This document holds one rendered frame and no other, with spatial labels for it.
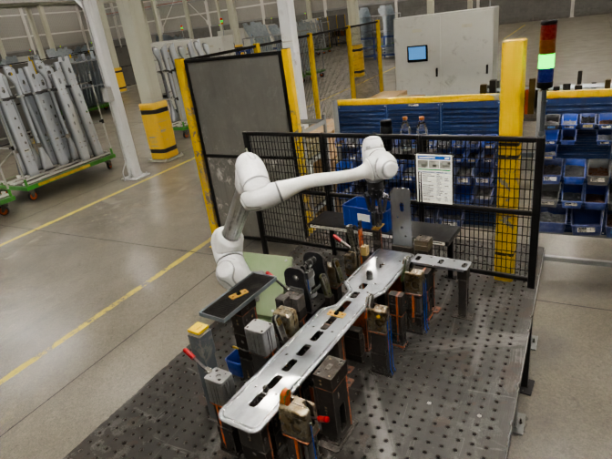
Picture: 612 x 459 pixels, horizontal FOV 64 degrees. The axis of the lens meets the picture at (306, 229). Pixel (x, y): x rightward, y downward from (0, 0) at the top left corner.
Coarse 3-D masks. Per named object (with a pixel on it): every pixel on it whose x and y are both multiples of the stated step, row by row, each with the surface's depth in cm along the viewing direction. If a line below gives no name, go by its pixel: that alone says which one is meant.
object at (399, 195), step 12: (396, 192) 262; (408, 192) 258; (396, 204) 265; (408, 204) 261; (396, 216) 268; (408, 216) 264; (396, 228) 271; (408, 228) 267; (396, 240) 274; (408, 240) 270
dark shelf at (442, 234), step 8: (320, 216) 320; (328, 216) 318; (336, 216) 316; (312, 224) 310; (320, 224) 307; (328, 224) 306; (336, 224) 304; (416, 224) 290; (424, 224) 288; (432, 224) 287; (440, 224) 286; (368, 232) 289; (384, 232) 285; (416, 232) 279; (424, 232) 278; (432, 232) 277; (440, 232) 276; (448, 232) 274; (456, 232) 275; (440, 240) 267; (448, 240) 265
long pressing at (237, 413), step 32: (384, 256) 264; (352, 288) 238; (384, 288) 235; (320, 320) 217; (352, 320) 214; (288, 352) 198; (320, 352) 196; (256, 384) 183; (288, 384) 181; (224, 416) 170; (256, 416) 168
